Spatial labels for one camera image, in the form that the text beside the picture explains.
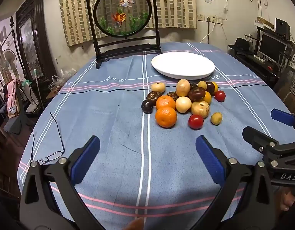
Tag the dark brown water chestnut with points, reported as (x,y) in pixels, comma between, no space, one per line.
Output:
(196,94)
(154,95)
(172,95)

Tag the smooth orange round fruit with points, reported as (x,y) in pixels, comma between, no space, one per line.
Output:
(207,98)

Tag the computer monitor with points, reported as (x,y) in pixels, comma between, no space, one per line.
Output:
(272,46)

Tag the thin black eyeglasses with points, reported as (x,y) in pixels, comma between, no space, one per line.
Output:
(54,155)

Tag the small pale yellow fruit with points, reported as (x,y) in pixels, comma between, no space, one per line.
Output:
(202,84)

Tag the yellow orange round fruit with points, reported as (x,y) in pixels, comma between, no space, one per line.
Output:
(216,87)

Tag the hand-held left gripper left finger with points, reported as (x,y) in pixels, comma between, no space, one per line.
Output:
(86,158)

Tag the golden tan oval fruit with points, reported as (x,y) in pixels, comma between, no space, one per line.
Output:
(183,87)

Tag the pink hanging cloth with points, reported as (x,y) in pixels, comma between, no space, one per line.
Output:
(12,98)

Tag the black computer desk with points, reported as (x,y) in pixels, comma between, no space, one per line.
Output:
(257,63)

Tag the dark wooden framed mirror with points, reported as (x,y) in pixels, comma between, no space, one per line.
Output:
(39,16)

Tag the cream ribbed fruit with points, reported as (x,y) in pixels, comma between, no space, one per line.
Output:
(200,109)

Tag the round goldfish screen black frame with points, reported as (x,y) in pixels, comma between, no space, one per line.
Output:
(123,12)

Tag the orange mandarin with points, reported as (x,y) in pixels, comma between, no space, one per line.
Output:
(165,102)
(165,117)

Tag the blue striped tablecloth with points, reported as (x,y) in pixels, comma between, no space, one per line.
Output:
(101,115)

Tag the red cherry tomato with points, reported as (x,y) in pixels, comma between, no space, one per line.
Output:
(219,95)
(195,121)

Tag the small olive yellow fruit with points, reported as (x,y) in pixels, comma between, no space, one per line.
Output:
(216,118)

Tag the clear plastic bag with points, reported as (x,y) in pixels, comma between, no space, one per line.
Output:
(57,81)

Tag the black brimmed hat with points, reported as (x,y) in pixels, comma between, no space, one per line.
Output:
(242,44)

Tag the standing electric fan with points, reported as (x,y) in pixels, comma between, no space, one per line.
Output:
(8,60)

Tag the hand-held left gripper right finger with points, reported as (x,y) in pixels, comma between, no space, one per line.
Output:
(209,158)

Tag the black speaker box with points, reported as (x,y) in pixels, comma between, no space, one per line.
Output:
(282,27)

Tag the white oval plate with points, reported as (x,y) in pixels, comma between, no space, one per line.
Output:
(183,64)

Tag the smooth cream round fruit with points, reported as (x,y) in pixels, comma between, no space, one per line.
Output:
(183,104)

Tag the white wall socket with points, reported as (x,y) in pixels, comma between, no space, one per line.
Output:
(218,19)

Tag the beige round fruit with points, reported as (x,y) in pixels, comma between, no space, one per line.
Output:
(158,86)

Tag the flat cardboard box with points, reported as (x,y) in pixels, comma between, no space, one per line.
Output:
(264,22)

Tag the person's right hand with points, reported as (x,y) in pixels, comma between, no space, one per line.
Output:
(286,200)

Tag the beige checked curtain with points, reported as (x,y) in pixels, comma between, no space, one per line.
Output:
(176,4)

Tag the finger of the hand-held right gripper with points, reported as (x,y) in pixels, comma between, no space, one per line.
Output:
(281,117)
(255,136)

